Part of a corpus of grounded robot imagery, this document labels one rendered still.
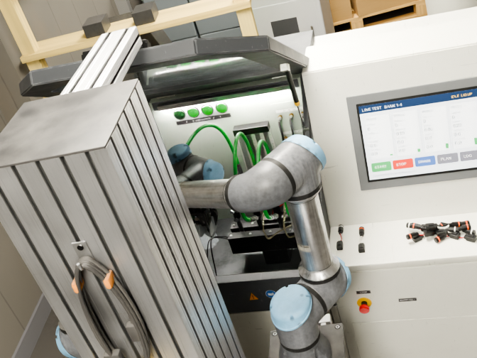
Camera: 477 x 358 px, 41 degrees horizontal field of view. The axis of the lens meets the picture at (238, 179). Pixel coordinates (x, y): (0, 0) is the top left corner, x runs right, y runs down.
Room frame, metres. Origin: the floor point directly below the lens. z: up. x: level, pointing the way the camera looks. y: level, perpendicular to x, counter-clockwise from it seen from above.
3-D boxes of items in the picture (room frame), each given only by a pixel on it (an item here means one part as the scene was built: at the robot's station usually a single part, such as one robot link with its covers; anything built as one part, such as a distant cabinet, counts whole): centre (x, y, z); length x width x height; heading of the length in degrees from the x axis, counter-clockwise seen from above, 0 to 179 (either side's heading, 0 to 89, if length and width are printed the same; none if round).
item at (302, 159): (1.33, -0.14, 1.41); 0.15 x 0.12 x 0.55; 127
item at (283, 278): (1.77, 0.13, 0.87); 0.62 x 0.04 x 0.16; 71
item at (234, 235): (1.96, -0.06, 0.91); 0.34 x 0.10 x 0.15; 71
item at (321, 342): (1.25, -0.03, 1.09); 0.15 x 0.15 x 0.10
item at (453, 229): (1.62, -0.60, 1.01); 0.23 x 0.11 x 0.06; 71
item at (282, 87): (2.24, -0.04, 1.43); 0.54 x 0.03 x 0.02; 71
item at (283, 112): (2.17, -0.26, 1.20); 0.13 x 0.03 x 0.31; 71
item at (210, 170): (1.61, 0.10, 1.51); 0.11 x 0.11 x 0.08; 37
